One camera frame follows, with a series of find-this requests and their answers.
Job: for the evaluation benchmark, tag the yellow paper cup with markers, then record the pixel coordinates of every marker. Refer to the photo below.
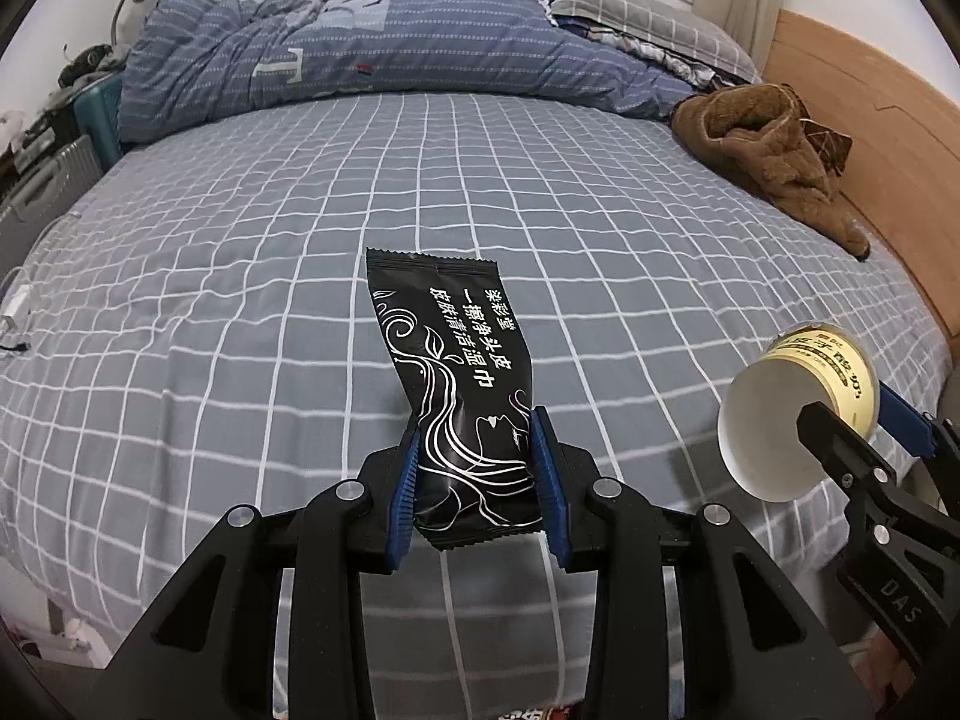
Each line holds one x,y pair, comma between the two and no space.
765,427

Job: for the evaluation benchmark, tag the blue striped duvet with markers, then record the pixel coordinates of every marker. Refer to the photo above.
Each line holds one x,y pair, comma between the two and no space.
412,52

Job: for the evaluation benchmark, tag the dark patterned cloth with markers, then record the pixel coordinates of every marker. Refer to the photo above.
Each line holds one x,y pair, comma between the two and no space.
690,67

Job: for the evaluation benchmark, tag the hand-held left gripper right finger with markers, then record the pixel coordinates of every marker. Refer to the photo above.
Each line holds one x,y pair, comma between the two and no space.
551,495

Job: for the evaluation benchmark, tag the white charger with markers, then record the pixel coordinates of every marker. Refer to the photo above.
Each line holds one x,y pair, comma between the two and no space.
19,307

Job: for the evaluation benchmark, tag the grey checked pillow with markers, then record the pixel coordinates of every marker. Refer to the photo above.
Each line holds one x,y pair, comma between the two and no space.
637,7

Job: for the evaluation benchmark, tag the teal suitcase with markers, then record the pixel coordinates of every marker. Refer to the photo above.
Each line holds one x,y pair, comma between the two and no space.
97,120

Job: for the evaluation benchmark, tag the grey suitcase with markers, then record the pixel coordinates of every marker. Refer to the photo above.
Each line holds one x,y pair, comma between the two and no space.
45,180

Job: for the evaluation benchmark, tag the bed with grey checked sheet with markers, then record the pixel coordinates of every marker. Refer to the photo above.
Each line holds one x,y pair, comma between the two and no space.
225,352

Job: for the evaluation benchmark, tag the wooden headboard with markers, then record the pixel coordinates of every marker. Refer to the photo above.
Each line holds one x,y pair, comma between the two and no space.
885,127

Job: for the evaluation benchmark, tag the black headset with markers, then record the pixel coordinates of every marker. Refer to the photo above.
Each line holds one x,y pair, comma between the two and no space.
90,60

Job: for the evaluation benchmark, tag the brown fleece garment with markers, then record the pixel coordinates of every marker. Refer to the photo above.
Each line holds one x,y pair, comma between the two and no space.
765,150

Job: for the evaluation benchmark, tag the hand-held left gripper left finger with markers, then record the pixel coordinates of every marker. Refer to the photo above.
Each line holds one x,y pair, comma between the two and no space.
401,499

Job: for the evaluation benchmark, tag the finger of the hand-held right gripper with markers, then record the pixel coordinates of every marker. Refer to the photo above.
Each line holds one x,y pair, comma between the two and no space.
900,414
840,446

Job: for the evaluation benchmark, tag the black wet wipe packet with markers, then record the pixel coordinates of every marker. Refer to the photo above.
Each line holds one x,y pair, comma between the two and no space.
450,360

